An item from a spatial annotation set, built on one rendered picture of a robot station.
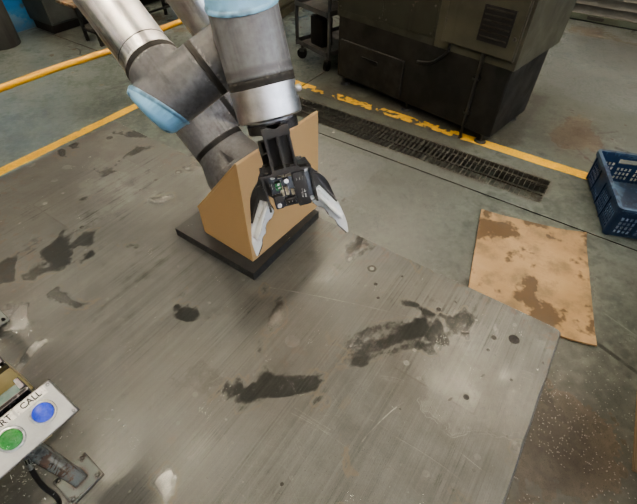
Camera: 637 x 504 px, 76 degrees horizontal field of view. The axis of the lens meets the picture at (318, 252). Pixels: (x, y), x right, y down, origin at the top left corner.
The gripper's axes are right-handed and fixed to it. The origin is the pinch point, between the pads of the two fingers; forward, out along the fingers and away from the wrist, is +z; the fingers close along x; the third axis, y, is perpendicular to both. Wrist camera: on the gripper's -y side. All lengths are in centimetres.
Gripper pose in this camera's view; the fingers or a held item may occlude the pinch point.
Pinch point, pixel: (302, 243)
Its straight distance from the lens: 66.9
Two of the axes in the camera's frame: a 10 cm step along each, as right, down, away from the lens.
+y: 1.6, 3.9, -9.1
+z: 2.1, 8.9, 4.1
